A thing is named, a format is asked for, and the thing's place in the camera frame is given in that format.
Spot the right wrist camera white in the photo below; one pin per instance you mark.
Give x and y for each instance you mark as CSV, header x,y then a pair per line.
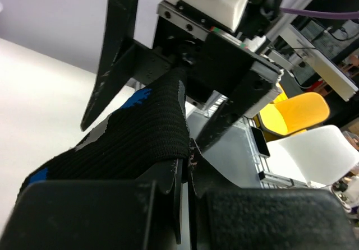
x,y
227,12

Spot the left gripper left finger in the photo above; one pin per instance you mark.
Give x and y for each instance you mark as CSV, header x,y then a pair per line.
x,y
144,213

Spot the white chair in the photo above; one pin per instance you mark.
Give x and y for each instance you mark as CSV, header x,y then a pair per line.
x,y
321,155

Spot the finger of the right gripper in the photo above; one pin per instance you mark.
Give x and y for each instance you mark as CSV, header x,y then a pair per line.
x,y
115,60

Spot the black patterned sock front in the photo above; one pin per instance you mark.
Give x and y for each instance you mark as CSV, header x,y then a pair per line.
x,y
149,128

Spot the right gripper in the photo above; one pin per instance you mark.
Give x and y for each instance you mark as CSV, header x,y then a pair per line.
x,y
215,58

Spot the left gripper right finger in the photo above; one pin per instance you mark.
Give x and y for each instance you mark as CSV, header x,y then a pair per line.
x,y
225,216

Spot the yellow chair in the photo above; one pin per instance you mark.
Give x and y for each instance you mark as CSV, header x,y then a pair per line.
x,y
286,117

